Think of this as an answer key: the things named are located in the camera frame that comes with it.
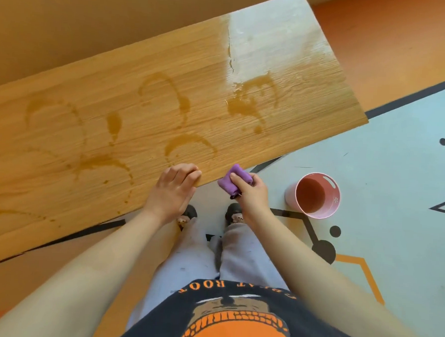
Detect person's right hand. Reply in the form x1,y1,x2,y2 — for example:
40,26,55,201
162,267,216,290
226,171,273,228

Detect person's left hand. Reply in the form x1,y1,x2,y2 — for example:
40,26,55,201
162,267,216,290
141,160,203,228

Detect purple cleaning cloth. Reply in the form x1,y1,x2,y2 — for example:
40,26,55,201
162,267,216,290
216,163,255,201

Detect person's right forearm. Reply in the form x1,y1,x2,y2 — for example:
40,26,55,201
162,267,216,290
243,208,445,337

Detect person's left forearm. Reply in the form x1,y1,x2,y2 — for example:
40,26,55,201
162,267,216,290
0,202,180,337

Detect black plush-trimmed slipper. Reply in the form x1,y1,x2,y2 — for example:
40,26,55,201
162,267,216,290
176,204,199,232
224,202,246,226

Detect pink plastic bucket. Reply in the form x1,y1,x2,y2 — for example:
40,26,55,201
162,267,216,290
283,171,343,221

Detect wooden table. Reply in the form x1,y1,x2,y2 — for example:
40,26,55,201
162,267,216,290
0,0,376,290

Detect black orange printed t-shirt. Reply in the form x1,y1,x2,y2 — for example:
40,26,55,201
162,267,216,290
115,274,392,337

